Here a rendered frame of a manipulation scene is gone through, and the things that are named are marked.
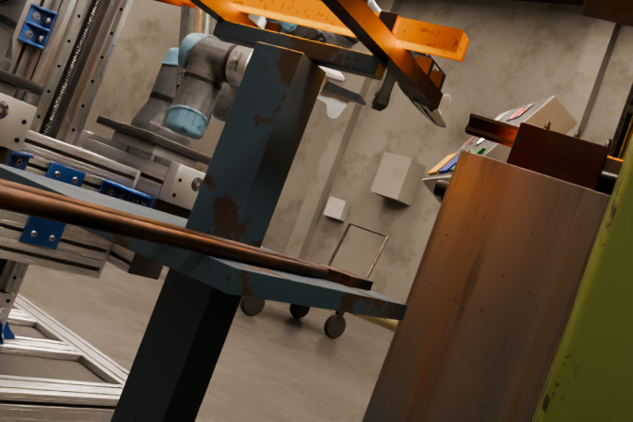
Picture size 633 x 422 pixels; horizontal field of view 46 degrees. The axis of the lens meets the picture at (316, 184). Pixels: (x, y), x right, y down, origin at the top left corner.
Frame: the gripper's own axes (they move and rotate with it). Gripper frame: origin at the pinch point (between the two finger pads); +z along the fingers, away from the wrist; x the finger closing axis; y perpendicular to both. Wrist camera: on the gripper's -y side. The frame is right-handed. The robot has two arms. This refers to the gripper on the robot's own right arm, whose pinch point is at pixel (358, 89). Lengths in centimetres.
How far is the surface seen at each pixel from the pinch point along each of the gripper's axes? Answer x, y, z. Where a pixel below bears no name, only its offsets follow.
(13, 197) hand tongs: 92, 29, 17
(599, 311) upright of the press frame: 49, 24, 47
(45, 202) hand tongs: 89, 29, 17
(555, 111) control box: -43, -17, 29
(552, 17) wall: -924, -371, -92
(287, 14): 52, 5, 8
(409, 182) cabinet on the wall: -943, -87, -208
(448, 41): 54, 5, 26
